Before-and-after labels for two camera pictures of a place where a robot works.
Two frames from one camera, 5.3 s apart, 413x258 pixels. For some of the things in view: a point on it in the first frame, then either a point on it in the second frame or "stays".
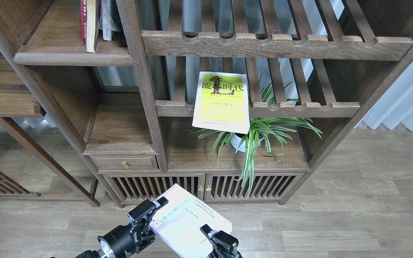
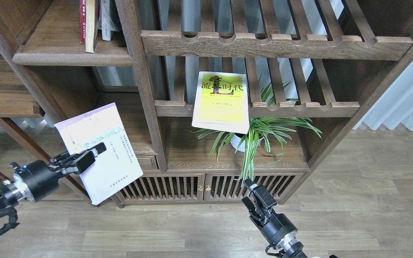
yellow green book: (221, 103) stays
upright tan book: (90, 26) stays
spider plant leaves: (271, 130) stays
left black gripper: (128, 239) -> (39, 178)
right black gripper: (224, 245) -> (278, 225)
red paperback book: (83, 21) stays
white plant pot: (235, 141) stays
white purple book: (177, 224) -> (115, 167)
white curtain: (411, 101) stays
